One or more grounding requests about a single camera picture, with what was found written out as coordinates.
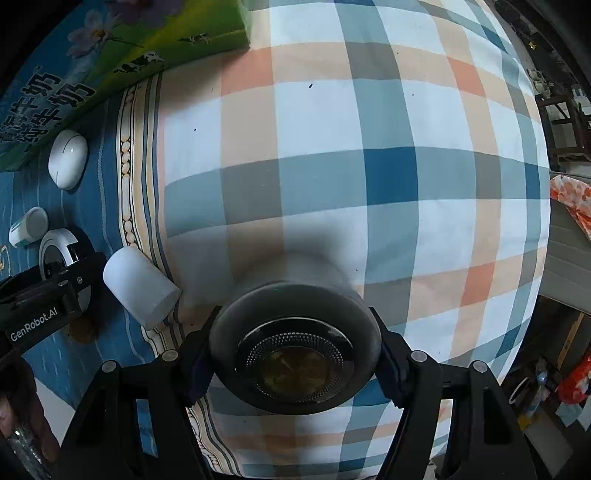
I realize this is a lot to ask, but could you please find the dark wooden chair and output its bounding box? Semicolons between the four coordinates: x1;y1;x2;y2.
538;88;591;160

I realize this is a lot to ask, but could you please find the orange floral cloth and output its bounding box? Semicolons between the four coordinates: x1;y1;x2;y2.
549;174;591;241

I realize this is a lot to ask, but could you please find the white tape roll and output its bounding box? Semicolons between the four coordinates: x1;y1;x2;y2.
39;228;93;282

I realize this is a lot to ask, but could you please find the plaid checked blanket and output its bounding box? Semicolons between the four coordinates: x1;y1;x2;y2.
157;0;552;480

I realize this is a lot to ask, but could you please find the red plastic bag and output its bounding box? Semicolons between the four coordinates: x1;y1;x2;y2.
556;354;591;409

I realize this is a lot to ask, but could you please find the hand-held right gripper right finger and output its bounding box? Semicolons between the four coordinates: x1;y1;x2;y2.
369;307;541;480

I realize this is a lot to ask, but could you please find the person's left forearm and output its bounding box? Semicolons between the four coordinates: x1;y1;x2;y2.
0;355;61;467

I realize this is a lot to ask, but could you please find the white plastic cylinder cup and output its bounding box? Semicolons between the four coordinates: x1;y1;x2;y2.
102;246;182;330

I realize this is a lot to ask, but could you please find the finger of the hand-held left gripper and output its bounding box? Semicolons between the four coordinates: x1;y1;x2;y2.
42;250;108;296

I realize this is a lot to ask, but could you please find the blue striped bed sheet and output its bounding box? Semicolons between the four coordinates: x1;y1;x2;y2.
0;69;222;480

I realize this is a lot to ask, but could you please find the dark glass tea tumbler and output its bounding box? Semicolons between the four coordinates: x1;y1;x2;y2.
209;279;384;414

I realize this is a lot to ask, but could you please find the white computer mouse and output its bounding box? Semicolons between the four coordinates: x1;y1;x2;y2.
48;130;88;191

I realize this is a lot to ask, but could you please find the green blue printed carton box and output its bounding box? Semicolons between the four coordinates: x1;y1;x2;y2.
0;0;252;172

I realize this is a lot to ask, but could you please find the small white teal-label jar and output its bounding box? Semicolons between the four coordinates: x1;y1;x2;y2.
8;207;49;248

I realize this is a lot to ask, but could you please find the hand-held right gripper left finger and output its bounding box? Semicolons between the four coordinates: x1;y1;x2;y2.
51;305;222;480

